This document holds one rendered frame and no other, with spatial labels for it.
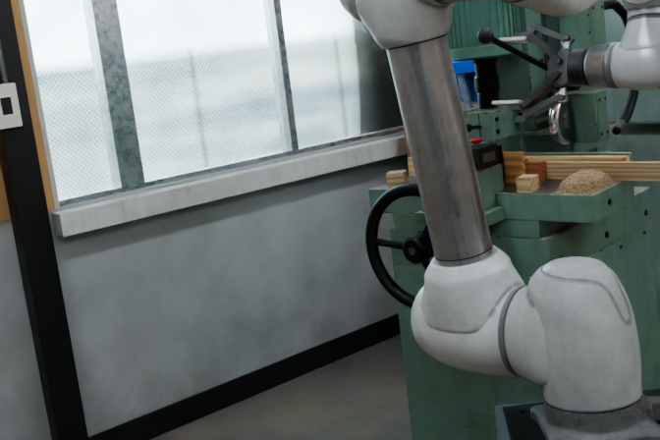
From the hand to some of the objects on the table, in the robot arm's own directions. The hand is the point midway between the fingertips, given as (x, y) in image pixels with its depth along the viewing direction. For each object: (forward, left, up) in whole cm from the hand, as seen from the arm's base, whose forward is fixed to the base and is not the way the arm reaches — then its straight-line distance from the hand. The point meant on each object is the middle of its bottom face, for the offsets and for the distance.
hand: (502, 73), depth 188 cm
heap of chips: (-2, -14, -27) cm, 31 cm away
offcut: (+2, -2, -27) cm, 27 cm away
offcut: (+26, +25, -24) cm, 44 cm away
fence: (+24, -3, -26) cm, 35 cm away
